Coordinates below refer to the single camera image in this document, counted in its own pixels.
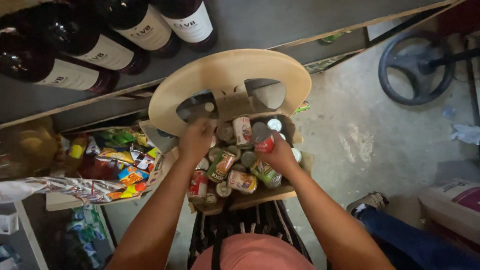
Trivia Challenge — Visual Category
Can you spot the brown cardboard can box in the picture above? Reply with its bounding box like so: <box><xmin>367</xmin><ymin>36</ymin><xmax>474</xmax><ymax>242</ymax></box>
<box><xmin>186</xmin><ymin>112</ymin><xmax>315</xmax><ymax>217</ymax></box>

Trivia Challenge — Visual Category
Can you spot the carton of colourful snack packets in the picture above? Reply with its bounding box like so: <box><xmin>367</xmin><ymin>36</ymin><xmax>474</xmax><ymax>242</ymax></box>
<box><xmin>45</xmin><ymin>127</ymin><xmax>170</xmax><ymax>212</ymax></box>

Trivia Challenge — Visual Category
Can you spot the person's right hand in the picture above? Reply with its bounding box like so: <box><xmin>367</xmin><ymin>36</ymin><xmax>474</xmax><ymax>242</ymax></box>
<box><xmin>254</xmin><ymin>130</ymin><xmax>301</xmax><ymax>177</ymax></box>

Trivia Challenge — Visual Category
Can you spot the grey wood-edged shelf rack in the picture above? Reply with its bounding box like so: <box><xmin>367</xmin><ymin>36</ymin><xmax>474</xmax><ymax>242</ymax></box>
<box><xmin>0</xmin><ymin>0</ymin><xmax>467</xmax><ymax>132</ymax></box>

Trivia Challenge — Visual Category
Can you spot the pink shirt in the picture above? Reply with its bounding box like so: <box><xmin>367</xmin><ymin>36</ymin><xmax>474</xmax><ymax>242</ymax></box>
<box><xmin>190</xmin><ymin>233</ymin><xmax>318</xmax><ymax>270</ymax></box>

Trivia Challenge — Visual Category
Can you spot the heap of food cans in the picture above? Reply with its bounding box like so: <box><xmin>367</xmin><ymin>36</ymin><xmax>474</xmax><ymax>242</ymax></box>
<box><xmin>188</xmin><ymin>116</ymin><xmax>303</xmax><ymax>205</ymax></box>

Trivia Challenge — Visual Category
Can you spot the person's left hand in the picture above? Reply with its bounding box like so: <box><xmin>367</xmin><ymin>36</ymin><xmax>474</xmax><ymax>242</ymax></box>
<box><xmin>178</xmin><ymin>119</ymin><xmax>218</xmax><ymax>166</ymax></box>

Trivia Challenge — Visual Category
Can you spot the yellow plastic bottle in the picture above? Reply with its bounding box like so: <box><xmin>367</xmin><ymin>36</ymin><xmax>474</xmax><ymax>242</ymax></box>
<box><xmin>11</xmin><ymin>117</ymin><xmax>59</xmax><ymax>169</ymax></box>

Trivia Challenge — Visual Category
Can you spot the dark white-label wine bottle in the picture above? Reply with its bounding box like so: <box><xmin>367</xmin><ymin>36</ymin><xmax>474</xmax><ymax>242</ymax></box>
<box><xmin>95</xmin><ymin>0</ymin><xmax>181</xmax><ymax>59</ymax></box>
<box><xmin>150</xmin><ymin>0</ymin><xmax>218</xmax><ymax>53</ymax></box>
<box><xmin>0</xmin><ymin>32</ymin><xmax>121</xmax><ymax>94</ymax></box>
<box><xmin>35</xmin><ymin>11</ymin><xmax>151</xmax><ymax>76</ymax></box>

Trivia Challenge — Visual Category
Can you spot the black metal pole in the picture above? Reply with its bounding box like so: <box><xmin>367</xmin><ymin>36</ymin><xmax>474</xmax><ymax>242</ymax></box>
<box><xmin>419</xmin><ymin>47</ymin><xmax>480</xmax><ymax>75</ymax></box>

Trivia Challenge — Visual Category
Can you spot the red food can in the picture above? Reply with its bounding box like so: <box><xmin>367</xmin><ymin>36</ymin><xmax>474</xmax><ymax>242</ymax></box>
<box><xmin>251</xmin><ymin>122</ymin><xmax>275</xmax><ymax>154</ymax></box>

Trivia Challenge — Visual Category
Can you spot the round beige cutout board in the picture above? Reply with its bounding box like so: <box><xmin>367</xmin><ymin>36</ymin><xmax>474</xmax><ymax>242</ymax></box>
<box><xmin>148</xmin><ymin>49</ymin><xmax>312</xmax><ymax>138</ymax></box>

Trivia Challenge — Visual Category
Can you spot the small white box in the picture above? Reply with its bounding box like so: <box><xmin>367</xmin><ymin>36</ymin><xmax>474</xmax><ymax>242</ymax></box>
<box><xmin>0</xmin><ymin>212</ymin><xmax>20</xmax><ymax>235</ymax></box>

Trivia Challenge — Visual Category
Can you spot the crumpled white plastic scrap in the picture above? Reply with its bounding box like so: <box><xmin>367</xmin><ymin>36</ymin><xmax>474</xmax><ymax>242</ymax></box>
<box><xmin>451</xmin><ymin>124</ymin><xmax>480</xmax><ymax>146</ymax></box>

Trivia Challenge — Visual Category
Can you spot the pack of water bottles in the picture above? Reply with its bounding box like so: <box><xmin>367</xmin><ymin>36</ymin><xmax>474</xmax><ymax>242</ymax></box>
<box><xmin>65</xmin><ymin>204</ymin><xmax>109</xmax><ymax>269</ymax></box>

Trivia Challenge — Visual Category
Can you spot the black striped skirt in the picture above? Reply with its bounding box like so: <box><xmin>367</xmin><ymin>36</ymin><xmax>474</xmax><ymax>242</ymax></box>
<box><xmin>187</xmin><ymin>200</ymin><xmax>313</xmax><ymax>270</ymax></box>

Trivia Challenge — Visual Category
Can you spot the white sack with purple label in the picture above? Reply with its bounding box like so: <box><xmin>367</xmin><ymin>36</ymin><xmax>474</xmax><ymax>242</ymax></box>
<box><xmin>418</xmin><ymin>178</ymin><xmax>480</xmax><ymax>245</ymax></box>

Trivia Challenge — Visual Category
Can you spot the black steering wheel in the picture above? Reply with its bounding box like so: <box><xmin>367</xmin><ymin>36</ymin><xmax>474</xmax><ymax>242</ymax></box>
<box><xmin>377</xmin><ymin>30</ymin><xmax>457</xmax><ymax>106</ymax></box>

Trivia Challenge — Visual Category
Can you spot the strip of shiny sachets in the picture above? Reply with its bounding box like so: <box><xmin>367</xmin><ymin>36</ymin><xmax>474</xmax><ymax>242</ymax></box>
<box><xmin>0</xmin><ymin>176</ymin><xmax>126</xmax><ymax>204</ymax></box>

